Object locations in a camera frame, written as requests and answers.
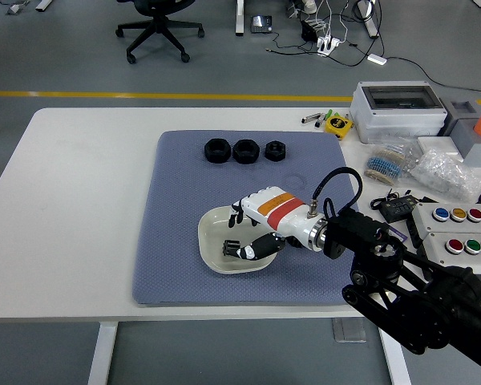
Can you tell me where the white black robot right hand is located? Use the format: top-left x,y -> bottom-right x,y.
223,186 -> 321,261

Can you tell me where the small black hex nut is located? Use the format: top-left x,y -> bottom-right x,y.
264,140 -> 287,162

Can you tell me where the large black hex nut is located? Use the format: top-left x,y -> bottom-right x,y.
204,137 -> 231,164
232,138 -> 260,164

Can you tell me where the white flat box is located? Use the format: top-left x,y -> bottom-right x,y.
416,135 -> 464,161

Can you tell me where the small grey recessed box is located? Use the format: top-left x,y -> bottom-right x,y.
440,97 -> 480,136

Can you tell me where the white square plate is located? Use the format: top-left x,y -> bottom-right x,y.
197,205 -> 280,276

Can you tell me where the yellow tape measure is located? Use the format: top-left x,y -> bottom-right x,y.
324,114 -> 354,140

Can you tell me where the blue-grey textured mat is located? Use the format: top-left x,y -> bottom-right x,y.
131,130 -> 377,308

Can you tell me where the clear bag of resistors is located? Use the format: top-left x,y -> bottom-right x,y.
362,138 -> 422,186

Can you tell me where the black digital meter module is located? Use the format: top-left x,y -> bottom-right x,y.
378,195 -> 420,224

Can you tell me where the purple-edged label card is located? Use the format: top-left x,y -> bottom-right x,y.
384,226 -> 409,242

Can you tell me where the grey floor plate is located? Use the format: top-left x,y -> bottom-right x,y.
331,317 -> 368,343

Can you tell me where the clear bag of parts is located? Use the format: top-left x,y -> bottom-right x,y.
409,147 -> 481,204

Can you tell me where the white power strip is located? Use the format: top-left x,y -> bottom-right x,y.
316,34 -> 341,56

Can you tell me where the black power brick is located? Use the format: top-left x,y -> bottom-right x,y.
301,19 -> 320,42

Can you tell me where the black desk phone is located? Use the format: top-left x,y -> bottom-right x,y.
250,14 -> 273,34

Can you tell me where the white desk leg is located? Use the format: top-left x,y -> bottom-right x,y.
359,0 -> 380,39
235,0 -> 246,36

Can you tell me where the white table leg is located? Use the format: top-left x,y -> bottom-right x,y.
87,322 -> 119,385
375,326 -> 412,385

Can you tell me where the grey block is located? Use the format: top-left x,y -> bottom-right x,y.
452,118 -> 481,168

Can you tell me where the black office chair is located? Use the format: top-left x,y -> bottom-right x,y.
115,0 -> 206,64

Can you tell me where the grey electrical enclosure box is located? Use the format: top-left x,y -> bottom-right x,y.
349,80 -> 449,144

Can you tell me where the long black floor cable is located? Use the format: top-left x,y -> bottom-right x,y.
386,56 -> 481,99

